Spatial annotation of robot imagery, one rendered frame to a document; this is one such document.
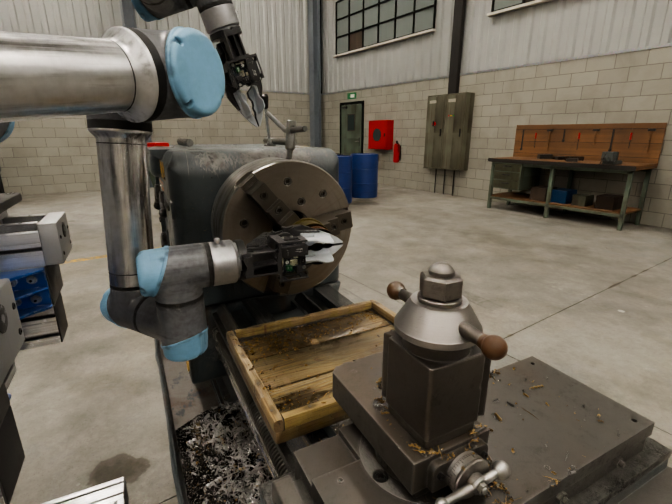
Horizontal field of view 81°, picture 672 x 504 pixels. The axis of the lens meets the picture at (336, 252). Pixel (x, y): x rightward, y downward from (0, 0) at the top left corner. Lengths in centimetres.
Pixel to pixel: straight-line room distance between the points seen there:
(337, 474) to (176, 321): 37
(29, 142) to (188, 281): 1029
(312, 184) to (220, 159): 24
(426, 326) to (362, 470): 18
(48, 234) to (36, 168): 992
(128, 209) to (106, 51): 27
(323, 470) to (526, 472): 20
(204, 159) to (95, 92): 48
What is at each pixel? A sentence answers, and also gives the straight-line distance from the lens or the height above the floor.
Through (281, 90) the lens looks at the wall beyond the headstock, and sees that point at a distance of 1237.
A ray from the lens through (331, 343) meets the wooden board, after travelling 82.
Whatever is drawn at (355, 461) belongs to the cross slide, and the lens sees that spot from 46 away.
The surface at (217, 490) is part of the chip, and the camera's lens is 99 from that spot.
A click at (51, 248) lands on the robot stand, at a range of 101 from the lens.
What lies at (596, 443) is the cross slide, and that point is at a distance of 56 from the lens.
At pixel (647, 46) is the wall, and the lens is 748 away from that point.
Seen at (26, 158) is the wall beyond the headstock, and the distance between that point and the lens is 1091.
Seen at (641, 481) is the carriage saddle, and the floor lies 91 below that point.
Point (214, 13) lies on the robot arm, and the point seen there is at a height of 154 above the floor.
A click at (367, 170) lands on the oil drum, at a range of 818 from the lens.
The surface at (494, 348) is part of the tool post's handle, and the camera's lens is 33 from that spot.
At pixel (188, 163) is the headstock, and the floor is 123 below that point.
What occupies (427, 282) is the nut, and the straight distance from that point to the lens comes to 35.
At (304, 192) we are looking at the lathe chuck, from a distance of 90.
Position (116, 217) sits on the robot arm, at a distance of 75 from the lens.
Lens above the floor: 129
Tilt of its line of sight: 17 degrees down
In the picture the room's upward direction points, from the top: straight up
